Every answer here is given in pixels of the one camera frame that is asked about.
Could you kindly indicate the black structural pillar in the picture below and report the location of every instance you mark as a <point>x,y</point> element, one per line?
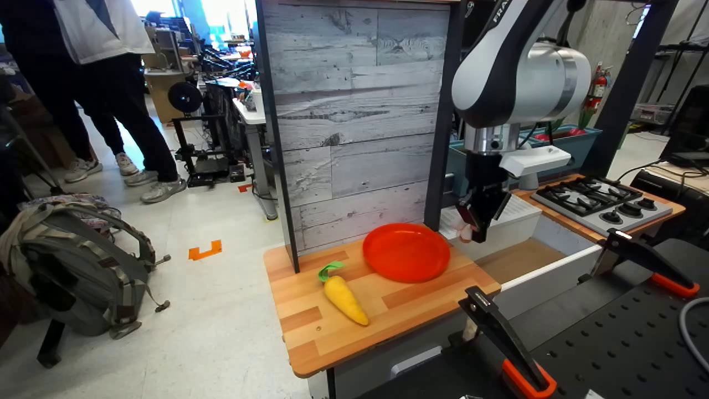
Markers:
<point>628,81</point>

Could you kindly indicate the wooden cabinet with machine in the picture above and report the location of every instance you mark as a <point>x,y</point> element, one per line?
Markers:
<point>166,57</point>

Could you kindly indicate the black frame post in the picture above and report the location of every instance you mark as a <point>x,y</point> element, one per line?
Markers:
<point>441,147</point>
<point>276,147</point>

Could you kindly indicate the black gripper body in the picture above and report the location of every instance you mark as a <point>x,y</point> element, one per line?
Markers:
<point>487,179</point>

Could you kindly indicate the grey wood panel backdrop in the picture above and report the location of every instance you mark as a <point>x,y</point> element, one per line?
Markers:
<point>356,118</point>

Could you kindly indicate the yellow carrot plush toy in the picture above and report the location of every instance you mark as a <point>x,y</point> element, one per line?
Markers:
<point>347,297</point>

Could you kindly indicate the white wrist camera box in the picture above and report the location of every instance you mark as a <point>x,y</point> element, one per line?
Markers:
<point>536,162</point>

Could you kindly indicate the grey green backpack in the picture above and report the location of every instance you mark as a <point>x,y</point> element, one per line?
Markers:
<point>74,267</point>

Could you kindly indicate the black equipment stand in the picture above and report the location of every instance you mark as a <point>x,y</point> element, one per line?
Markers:
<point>208,157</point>

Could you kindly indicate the white toy sink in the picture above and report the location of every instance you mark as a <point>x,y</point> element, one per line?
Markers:
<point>517,228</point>

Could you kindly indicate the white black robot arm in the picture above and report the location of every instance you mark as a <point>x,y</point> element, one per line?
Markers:
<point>517,74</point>

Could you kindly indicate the white grey desk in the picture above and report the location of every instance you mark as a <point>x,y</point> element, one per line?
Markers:
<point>256,141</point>

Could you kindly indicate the red round plate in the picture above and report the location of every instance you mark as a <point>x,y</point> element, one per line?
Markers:
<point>406,252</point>

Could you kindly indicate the standing person dark clothes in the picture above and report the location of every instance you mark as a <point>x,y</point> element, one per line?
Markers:
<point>40,81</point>

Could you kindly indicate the standing person white top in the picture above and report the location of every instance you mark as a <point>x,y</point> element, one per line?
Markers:
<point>122,81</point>

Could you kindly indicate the toy stove with black burners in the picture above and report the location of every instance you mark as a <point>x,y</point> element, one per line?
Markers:
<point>601,201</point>

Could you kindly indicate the black office chair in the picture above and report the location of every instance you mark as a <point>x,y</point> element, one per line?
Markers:
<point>691,125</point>

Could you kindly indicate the red fire extinguisher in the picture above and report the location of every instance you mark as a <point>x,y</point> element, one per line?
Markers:
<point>599,91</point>

